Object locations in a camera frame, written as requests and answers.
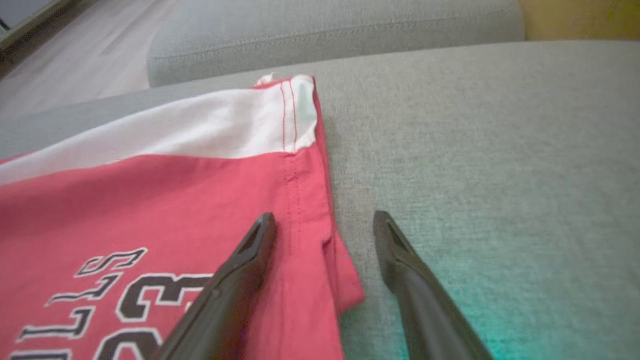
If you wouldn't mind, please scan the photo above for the grey sofa back cushion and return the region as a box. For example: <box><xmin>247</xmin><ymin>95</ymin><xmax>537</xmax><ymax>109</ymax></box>
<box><xmin>146</xmin><ymin>0</ymin><xmax>526</xmax><ymax>88</ymax></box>

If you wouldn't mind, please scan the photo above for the red basketball jersey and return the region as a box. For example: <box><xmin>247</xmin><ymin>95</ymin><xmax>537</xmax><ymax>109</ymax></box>
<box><xmin>0</xmin><ymin>74</ymin><xmax>366</xmax><ymax>360</ymax></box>

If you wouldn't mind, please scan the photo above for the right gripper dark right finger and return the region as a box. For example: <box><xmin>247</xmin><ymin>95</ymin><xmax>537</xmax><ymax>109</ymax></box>
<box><xmin>372</xmin><ymin>210</ymin><xmax>496</xmax><ymax>360</ymax></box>

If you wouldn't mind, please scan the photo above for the grey fabric sofa seat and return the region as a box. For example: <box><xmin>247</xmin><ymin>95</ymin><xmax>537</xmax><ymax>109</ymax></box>
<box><xmin>0</xmin><ymin>40</ymin><xmax>640</xmax><ymax>360</ymax></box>

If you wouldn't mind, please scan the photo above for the dark skirting rail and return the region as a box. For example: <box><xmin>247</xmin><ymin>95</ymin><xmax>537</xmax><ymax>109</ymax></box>
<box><xmin>0</xmin><ymin>0</ymin><xmax>76</xmax><ymax>51</ymax></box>

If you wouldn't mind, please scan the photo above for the mustard yellow panel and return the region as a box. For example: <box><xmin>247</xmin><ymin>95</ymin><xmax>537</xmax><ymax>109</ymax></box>
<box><xmin>517</xmin><ymin>0</ymin><xmax>640</xmax><ymax>42</ymax></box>

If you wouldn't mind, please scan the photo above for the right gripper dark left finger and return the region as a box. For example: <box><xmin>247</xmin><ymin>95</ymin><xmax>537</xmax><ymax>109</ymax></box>
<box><xmin>152</xmin><ymin>212</ymin><xmax>278</xmax><ymax>360</ymax></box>

